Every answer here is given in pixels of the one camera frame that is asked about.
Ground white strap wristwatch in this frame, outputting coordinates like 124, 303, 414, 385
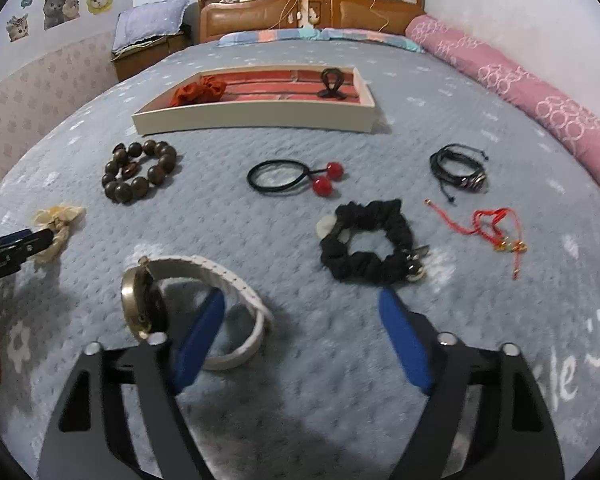
120, 255, 276, 372

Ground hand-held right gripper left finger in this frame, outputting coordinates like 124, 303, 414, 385
36, 287, 226, 480

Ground black scrunchie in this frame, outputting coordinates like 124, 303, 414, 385
316, 199, 431, 286

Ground plaid pillow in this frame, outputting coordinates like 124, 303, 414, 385
217, 29, 326, 49
320, 27, 426, 54

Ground orange cable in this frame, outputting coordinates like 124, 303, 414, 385
364, 0, 388, 33

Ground black hair tie in tray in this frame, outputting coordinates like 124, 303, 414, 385
319, 67, 347, 100

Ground grey flower-print bedspread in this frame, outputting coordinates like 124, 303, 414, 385
0, 37, 600, 480

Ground purple dotted pillow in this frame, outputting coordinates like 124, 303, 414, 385
112, 0, 192, 54

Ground cream tray with red lining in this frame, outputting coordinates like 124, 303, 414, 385
131, 66, 376, 136

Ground orange scrunchie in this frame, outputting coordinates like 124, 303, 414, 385
169, 75, 226, 107

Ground wooden bed headboard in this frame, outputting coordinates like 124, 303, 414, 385
197, 0, 427, 45

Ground red string bracelet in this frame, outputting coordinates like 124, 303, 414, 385
424, 199, 529, 281

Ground black cord bracelet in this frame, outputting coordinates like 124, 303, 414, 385
429, 143, 490, 204

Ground black hair tie red balls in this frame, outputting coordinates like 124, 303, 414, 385
246, 160, 346, 197

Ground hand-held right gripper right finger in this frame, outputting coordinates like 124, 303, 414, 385
377, 287, 566, 480

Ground brown wooden bead bracelet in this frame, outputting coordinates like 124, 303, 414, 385
102, 140, 179, 205

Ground wooden nightstand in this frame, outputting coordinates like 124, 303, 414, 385
112, 30, 191, 82

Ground cat wall stickers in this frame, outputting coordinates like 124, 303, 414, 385
0, 0, 114, 61

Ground pink rolled quilt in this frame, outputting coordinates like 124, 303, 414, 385
405, 15, 600, 211

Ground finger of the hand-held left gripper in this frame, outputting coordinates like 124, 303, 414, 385
0, 229, 35, 253
0, 230, 52, 266

